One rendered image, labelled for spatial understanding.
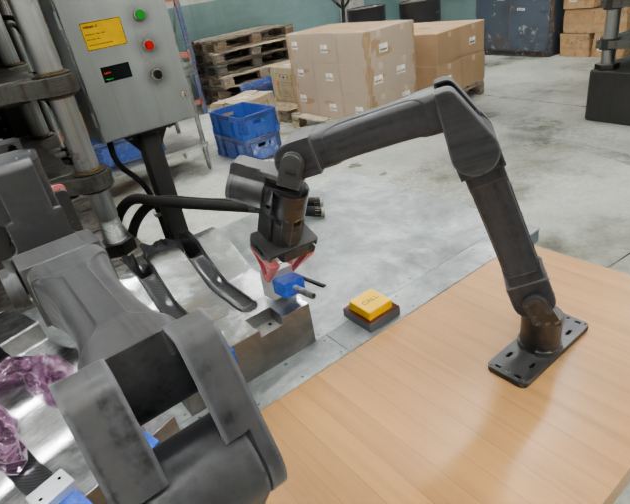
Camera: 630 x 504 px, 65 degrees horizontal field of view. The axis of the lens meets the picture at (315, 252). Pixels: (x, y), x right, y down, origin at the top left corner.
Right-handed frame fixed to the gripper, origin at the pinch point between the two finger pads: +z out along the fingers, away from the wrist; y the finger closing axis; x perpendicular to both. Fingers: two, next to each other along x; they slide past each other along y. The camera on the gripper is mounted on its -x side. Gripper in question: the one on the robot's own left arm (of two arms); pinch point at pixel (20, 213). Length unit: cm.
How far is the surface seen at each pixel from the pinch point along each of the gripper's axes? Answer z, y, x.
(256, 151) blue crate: 321, -208, 98
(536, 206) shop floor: 77, -254, 116
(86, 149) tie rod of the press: 67, -23, 7
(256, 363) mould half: -6.5, -22.7, 36.6
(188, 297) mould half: 14.2, -21.0, 30.3
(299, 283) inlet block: -6.2, -34.8, 26.3
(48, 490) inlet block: -12.4, 11.6, 31.6
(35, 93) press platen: 67, -17, -9
